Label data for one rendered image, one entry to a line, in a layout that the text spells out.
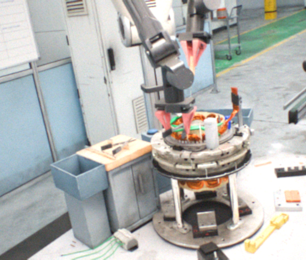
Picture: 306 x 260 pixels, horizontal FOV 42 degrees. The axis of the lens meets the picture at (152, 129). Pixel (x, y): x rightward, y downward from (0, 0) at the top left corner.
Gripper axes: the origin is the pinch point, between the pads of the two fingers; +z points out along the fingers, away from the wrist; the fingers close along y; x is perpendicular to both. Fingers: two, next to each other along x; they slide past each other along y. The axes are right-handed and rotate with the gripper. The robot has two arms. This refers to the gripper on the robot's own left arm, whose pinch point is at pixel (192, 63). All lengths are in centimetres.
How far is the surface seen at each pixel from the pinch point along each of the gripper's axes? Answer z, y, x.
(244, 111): 12.2, 3.4, 44.6
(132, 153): 30.0, -18.9, -1.6
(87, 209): 48, -28, -12
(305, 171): 35, 26, 56
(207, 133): 21.2, 7.9, -3.0
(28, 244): 110, -157, 85
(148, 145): 27.0, -16.9, 4.8
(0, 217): 104, -212, 104
